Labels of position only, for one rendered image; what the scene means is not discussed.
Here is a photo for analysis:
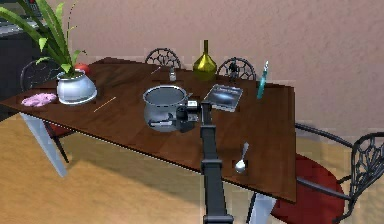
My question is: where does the pink cloth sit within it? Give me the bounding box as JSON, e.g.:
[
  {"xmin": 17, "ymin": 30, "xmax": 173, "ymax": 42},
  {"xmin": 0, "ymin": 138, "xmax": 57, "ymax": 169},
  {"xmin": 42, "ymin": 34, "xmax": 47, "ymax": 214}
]
[{"xmin": 21, "ymin": 92, "xmax": 58, "ymax": 108}]

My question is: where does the black chair with red seat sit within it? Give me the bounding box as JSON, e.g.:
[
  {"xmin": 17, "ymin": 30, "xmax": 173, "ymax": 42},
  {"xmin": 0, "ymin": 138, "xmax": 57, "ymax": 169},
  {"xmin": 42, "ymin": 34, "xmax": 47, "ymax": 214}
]
[
  {"xmin": 144, "ymin": 47, "xmax": 183, "ymax": 70},
  {"xmin": 19, "ymin": 58, "xmax": 78, "ymax": 164},
  {"xmin": 216, "ymin": 56, "xmax": 257, "ymax": 82},
  {"xmin": 270, "ymin": 122, "xmax": 384, "ymax": 224}
]

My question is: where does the dark cupboard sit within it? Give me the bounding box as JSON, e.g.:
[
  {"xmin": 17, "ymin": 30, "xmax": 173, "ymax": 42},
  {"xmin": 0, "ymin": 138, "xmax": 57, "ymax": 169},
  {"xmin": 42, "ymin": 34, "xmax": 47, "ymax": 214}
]
[{"xmin": 0, "ymin": 18, "xmax": 46, "ymax": 122}]

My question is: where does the green plant in silver pot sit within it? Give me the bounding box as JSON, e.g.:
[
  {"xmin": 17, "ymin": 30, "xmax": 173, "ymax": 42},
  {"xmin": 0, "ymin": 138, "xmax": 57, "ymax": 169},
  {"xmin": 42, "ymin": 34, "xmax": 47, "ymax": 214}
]
[{"xmin": 0, "ymin": 0, "xmax": 98, "ymax": 106}]

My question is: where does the small dark statue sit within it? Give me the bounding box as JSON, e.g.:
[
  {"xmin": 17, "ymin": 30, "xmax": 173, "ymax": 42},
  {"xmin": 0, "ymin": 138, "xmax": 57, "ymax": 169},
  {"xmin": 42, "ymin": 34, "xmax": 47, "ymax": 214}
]
[{"xmin": 228, "ymin": 57, "xmax": 240, "ymax": 83}]

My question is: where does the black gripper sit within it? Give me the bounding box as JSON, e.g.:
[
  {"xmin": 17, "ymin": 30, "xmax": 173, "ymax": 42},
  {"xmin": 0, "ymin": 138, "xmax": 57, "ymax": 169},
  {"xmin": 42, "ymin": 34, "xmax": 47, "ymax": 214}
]
[{"xmin": 148, "ymin": 105, "xmax": 192, "ymax": 134}]

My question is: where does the silver spoon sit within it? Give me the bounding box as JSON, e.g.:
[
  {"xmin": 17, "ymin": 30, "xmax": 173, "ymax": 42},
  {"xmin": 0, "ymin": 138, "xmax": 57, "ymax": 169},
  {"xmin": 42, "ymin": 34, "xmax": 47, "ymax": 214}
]
[{"xmin": 234, "ymin": 142, "xmax": 250, "ymax": 175}]

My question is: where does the brown wooden table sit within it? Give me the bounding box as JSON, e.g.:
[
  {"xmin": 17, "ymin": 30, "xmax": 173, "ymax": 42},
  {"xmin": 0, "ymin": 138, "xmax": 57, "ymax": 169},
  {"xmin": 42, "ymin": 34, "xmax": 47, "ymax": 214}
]
[{"xmin": 0, "ymin": 57, "xmax": 298, "ymax": 224}]

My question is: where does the thin yellow pencil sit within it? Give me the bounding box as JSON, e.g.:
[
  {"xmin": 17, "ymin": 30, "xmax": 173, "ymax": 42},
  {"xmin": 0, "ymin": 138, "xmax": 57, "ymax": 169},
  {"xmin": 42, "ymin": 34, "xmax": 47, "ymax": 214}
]
[{"xmin": 93, "ymin": 96, "xmax": 118, "ymax": 113}]

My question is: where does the gold vase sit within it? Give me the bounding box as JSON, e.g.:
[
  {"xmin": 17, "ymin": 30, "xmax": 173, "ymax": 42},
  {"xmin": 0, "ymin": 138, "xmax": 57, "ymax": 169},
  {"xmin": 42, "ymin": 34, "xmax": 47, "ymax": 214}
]
[{"xmin": 192, "ymin": 39, "xmax": 218, "ymax": 82}]

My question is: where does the teal spray bottle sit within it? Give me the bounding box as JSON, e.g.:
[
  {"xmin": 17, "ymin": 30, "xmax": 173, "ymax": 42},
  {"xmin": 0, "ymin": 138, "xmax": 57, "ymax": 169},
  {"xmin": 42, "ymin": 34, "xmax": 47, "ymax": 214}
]
[{"xmin": 256, "ymin": 60, "xmax": 270, "ymax": 100}]

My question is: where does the red apple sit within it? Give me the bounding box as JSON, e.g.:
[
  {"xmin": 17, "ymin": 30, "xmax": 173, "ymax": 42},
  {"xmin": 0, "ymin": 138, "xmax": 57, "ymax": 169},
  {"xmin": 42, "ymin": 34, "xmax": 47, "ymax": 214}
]
[{"xmin": 75, "ymin": 62, "xmax": 91, "ymax": 75}]

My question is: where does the silver cooking pot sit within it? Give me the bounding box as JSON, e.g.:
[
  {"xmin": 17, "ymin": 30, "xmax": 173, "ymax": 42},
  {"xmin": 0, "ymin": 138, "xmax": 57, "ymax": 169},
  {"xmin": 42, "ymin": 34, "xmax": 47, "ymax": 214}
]
[{"xmin": 142, "ymin": 84, "xmax": 194, "ymax": 133}]

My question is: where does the dark grey book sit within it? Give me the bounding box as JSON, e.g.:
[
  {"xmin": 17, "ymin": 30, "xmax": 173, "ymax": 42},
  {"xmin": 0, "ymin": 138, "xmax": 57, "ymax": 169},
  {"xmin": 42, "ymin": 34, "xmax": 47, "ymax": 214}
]
[{"xmin": 203, "ymin": 83, "xmax": 244, "ymax": 113}]

